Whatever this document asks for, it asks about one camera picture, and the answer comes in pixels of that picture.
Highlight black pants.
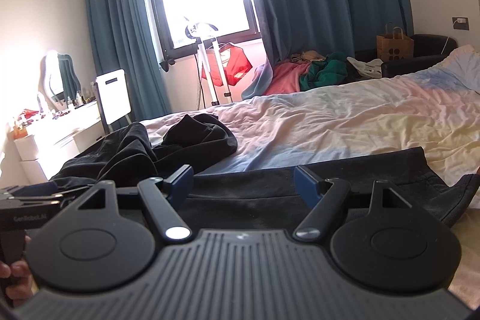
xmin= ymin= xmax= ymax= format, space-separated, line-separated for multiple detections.
xmin=53 ymin=114 xmax=479 ymax=231

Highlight person left hand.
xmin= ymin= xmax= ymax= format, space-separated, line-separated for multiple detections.
xmin=0 ymin=235 xmax=35 ymax=309

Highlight white vanity dresser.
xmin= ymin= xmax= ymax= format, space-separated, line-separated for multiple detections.
xmin=14 ymin=101 xmax=105 ymax=184

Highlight white back chair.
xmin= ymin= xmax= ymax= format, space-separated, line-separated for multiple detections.
xmin=94 ymin=69 xmax=132 ymax=135

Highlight pink cloth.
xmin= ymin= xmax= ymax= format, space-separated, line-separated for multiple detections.
xmin=264 ymin=62 xmax=310 ymax=96

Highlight green garment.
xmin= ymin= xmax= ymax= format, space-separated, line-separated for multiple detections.
xmin=298 ymin=52 xmax=348 ymax=92

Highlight wavy vanity mirror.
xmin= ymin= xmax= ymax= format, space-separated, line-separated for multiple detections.
xmin=38 ymin=50 xmax=81 ymax=109

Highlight white cloth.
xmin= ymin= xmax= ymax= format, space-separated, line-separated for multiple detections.
xmin=346 ymin=57 xmax=383 ymax=79

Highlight light blue cloth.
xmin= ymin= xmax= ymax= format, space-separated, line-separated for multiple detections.
xmin=241 ymin=60 xmax=273 ymax=100

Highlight pastel bed sheet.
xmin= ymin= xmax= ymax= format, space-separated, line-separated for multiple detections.
xmin=138 ymin=44 xmax=480 ymax=306

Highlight red bag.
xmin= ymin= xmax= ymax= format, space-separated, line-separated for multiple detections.
xmin=206 ymin=43 xmax=252 ymax=87

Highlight brown paper bag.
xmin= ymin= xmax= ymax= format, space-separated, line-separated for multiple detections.
xmin=376 ymin=22 xmax=414 ymax=62

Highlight left teal curtain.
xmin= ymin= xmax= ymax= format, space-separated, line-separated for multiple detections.
xmin=85 ymin=0 xmax=171 ymax=120

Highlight white garment steamer stand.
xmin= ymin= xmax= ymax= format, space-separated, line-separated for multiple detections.
xmin=185 ymin=18 xmax=233 ymax=106

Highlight black armchair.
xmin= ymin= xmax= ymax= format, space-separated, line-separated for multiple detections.
xmin=382 ymin=34 xmax=458 ymax=78

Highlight wall socket plate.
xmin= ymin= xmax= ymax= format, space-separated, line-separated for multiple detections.
xmin=452 ymin=17 xmax=470 ymax=31

